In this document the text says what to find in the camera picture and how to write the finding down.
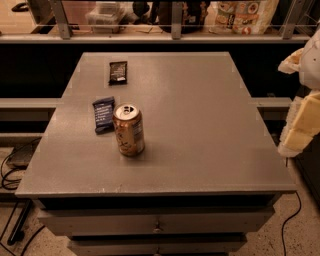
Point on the orange soda can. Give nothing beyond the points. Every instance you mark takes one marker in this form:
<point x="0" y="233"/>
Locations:
<point x="128" y="125"/>

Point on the dark bag on shelf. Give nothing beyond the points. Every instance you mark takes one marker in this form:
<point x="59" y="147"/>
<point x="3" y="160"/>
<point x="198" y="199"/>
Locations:
<point x="189" y="14"/>

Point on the grey metal shelf rail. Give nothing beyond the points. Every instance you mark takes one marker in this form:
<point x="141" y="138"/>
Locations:
<point x="63" y="21"/>

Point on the grey drawer cabinet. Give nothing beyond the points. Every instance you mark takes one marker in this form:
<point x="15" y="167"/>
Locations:
<point x="209" y="173"/>

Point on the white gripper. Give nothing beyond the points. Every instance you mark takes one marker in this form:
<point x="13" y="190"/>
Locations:
<point x="311" y="68"/>

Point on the blue snack bar wrapper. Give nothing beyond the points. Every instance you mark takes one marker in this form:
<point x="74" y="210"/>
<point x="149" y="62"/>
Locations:
<point x="103" y="113"/>

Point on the clear plastic container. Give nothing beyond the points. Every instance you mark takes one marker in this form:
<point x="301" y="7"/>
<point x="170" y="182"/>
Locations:
<point x="106" y="17"/>

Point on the printed snack bag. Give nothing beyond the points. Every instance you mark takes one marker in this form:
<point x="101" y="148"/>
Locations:
<point x="251" y="17"/>

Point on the black snack packet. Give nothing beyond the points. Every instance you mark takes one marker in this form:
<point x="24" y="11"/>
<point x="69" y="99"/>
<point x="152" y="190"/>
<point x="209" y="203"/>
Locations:
<point x="118" y="73"/>

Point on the dark power adapter box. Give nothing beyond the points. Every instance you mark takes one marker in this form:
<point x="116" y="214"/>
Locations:
<point x="20" y="157"/>

